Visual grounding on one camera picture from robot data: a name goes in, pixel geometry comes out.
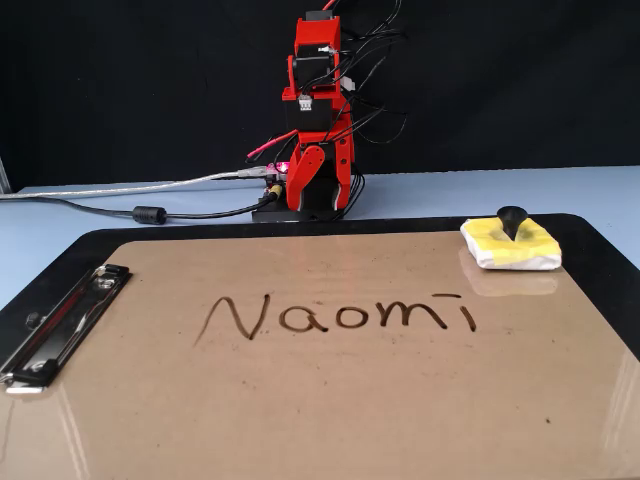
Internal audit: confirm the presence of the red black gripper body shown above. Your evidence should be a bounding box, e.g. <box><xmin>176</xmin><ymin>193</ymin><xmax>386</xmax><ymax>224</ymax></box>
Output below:
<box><xmin>282</xmin><ymin>87</ymin><xmax>355</xmax><ymax>147</ymax></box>

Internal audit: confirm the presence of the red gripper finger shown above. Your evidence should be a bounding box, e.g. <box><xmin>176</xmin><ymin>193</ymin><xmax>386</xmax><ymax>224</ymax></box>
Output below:
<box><xmin>332</xmin><ymin>119</ymin><xmax>356</xmax><ymax>212</ymax></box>
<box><xmin>285</xmin><ymin>143</ymin><xmax>328</xmax><ymax>211</ymax></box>

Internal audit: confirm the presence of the yellow white sponge black knob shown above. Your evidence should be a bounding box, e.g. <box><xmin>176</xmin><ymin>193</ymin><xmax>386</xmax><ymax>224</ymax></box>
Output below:
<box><xmin>459</xmin><ymin>204</ymin><xmax>563</xmax><ymax>273</ymax></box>

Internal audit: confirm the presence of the controller circuit board red LED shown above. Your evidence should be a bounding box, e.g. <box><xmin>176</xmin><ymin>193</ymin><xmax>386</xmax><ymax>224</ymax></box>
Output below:
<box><xmin>258</xmin><ymin>160</ymin><xmax>292</xmax><ymax>201</ymax></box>

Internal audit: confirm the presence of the brown clipboard board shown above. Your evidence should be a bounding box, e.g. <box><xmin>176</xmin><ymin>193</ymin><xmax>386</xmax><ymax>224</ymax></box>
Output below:
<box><xmin>0</xmin><ymin>234</ymin><xmax>640</xmax><ymax>480</ymax></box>

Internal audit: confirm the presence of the black rectangular mat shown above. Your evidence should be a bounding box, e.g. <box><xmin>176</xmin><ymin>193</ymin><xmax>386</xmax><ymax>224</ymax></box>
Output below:
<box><xmin>0</xmin><ymin>213</ymin><xmax>640</xmax><ymax>374</ymax></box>

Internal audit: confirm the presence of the black backdrop cloth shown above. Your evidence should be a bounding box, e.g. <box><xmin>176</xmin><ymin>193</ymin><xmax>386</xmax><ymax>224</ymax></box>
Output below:
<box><xmin>0</xmin><ymin>0</ymin><xmax>640</xmax><ymax>194</ymax></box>

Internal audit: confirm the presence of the silver metal clipboard clip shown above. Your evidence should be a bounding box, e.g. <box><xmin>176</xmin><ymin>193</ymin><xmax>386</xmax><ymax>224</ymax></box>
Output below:
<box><xmin>0</xmin><ymin>263</ymin><xmax>133</xmax><ymax>397</ymax></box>

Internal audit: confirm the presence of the thin red wire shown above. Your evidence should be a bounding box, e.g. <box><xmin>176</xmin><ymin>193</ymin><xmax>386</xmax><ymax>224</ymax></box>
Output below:
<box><xmin>245</xmin><ymin>128</ymin><xmax>301</xmax><ymax>164</ymax></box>

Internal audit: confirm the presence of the black servo wire bundle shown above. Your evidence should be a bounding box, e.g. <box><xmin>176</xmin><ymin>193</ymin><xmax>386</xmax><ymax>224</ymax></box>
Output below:
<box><xmin>319</xmin><ymin>0</ymin><xmax>409</xmax><ymax>219</ymax></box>

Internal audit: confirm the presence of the black power cable with ferrite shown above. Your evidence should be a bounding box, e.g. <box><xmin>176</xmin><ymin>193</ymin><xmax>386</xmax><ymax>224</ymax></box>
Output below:
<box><xmin>27</xmin><ymin>194</ymin><xmax>275</xmax><ymax>227</ymax></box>

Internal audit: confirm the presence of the silver braided USB cable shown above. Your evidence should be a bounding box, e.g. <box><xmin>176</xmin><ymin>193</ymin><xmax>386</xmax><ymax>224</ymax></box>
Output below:
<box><xmin>0</xmin><ymin>167</ymin><xmax>271</xmax><ymax>202</ymax></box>

